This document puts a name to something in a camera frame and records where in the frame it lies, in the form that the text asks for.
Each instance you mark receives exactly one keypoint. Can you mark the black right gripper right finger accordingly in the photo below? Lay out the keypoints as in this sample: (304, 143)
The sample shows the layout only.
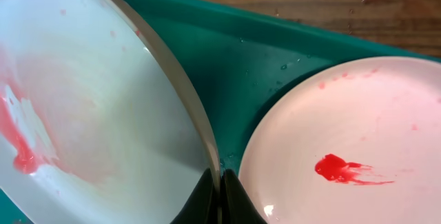
(236, 206)

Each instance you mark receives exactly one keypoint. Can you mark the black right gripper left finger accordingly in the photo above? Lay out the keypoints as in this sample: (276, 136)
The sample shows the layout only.
(201, 206)

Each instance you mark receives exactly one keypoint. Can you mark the light blue plate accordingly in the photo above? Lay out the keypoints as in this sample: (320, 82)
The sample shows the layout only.
(99, 121)

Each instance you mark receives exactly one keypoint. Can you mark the white pink plate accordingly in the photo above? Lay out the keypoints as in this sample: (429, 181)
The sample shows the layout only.
(355, 143)

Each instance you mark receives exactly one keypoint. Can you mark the teal plastic tray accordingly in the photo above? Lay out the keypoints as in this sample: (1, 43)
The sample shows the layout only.
(240, 64)

